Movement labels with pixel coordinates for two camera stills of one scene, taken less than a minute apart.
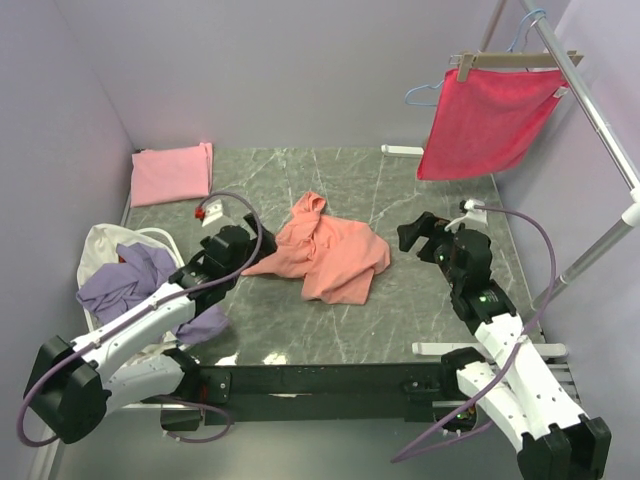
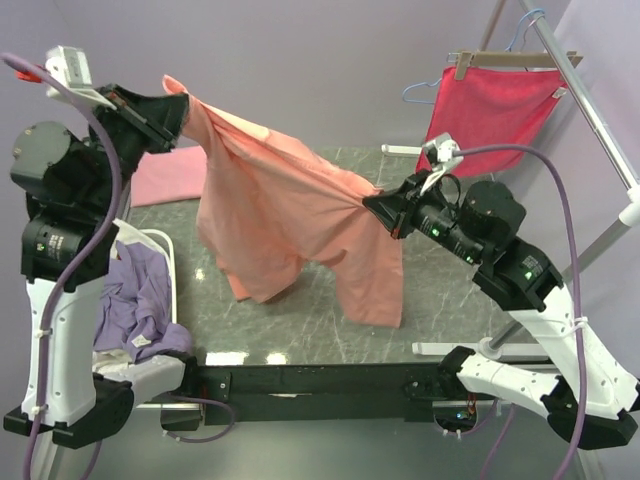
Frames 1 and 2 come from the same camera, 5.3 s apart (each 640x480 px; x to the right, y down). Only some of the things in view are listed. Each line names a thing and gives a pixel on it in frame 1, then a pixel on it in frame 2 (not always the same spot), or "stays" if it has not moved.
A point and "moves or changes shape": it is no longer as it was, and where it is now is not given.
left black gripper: x=267 y=248 -> x=161 y=118
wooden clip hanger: x=468 y=62 stays
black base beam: x=325 y=392 stays
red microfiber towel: x=489 y=125 stays
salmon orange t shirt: x=336 y=257 moves or changes shape
